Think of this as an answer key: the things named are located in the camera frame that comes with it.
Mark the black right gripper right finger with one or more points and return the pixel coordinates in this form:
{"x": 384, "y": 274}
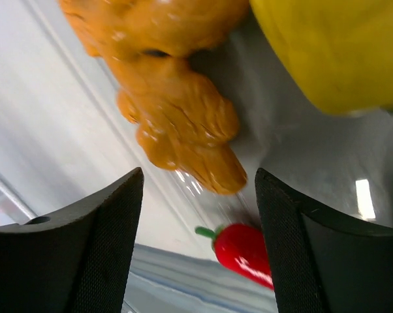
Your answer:
{"x": 322, "y": 260}

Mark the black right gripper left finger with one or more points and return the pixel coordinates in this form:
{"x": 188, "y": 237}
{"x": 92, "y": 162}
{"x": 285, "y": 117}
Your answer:
{"x": 75, "y": 259}

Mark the red toy chili pepper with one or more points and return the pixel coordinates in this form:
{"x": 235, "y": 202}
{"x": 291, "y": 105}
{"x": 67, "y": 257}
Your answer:
{"x": 241, "y": 249}

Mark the yellow toy corn cob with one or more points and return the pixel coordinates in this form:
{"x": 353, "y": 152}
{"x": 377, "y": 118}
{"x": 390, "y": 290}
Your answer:
{"x": 339, "y": 53}

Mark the orange toy croissant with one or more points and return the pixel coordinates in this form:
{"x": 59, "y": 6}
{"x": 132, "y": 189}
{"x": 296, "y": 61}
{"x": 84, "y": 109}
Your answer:
{"x": 183, "y": 121}

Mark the clear plastic food bin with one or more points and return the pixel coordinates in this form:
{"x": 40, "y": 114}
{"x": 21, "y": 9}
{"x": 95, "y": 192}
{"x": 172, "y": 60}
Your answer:
{"x": 62, "y": 138}

